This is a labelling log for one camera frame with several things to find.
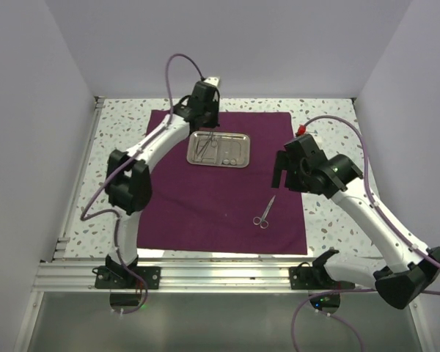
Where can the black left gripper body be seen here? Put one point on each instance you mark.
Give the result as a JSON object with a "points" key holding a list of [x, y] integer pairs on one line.
{"points": [[212, 113]]}

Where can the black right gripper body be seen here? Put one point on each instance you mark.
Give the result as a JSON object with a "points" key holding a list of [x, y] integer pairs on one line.
{"points": [[295, 180]]}

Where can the steel surgical scissors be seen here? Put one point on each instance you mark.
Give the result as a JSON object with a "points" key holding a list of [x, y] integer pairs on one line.
{"points": [[261, 221]]}

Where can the purple cloth wrap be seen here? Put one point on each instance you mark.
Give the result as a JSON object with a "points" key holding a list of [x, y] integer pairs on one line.
{"points": [[210, 209]]}

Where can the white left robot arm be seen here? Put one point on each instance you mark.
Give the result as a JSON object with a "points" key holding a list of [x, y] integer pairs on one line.
{"points": [[129, 186]]}

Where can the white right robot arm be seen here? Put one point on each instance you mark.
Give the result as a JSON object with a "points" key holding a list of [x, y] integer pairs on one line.
{"points": [[408, 266]]}

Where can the steel forceps in tray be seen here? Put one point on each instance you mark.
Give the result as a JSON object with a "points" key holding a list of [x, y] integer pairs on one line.
{"points": [[200, 150]]}

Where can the stainless steel instrument tray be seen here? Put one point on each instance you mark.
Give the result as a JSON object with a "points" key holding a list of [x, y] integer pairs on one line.
{"points": [[233, 150]]}

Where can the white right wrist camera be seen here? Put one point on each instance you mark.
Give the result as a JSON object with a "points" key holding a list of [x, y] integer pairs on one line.
{"points": [[319, 142]]}

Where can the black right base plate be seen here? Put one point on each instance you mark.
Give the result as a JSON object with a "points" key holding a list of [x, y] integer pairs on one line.
{"points": [[307, 278]]}

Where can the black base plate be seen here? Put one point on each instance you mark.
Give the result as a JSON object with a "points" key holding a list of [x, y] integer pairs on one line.
{"points": [[307, 278], [121, 279]]}

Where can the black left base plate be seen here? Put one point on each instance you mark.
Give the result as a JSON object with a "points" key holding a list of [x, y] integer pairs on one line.
{"points": [[121, 279]]}

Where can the aluminium mounting rail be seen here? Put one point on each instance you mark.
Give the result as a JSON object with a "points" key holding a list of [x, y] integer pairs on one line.
{"points": [[176, 276]]}

